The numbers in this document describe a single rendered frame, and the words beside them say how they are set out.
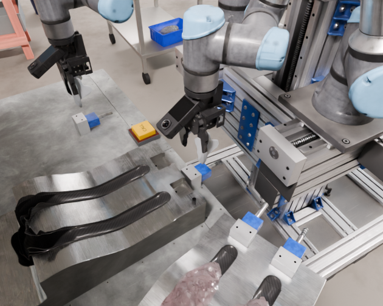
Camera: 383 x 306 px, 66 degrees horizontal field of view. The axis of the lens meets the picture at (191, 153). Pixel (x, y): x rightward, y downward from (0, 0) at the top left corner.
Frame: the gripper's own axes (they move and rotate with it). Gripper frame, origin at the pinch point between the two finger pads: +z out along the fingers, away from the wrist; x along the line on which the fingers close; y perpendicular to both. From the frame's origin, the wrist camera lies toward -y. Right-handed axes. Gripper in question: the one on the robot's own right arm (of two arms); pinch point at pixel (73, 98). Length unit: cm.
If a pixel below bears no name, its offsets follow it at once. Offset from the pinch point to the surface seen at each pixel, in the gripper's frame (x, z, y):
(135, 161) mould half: -32.2, 3.8, 4.9
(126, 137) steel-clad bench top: -12.2, 12.7, 10.3
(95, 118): -2.0, 8.7, 4.4
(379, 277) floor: -91, 92, 97
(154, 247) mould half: -53, 11, -2
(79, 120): -1.7, 7.4, -0.5
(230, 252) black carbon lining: -65, 8, 11
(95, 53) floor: 208, 92, 71
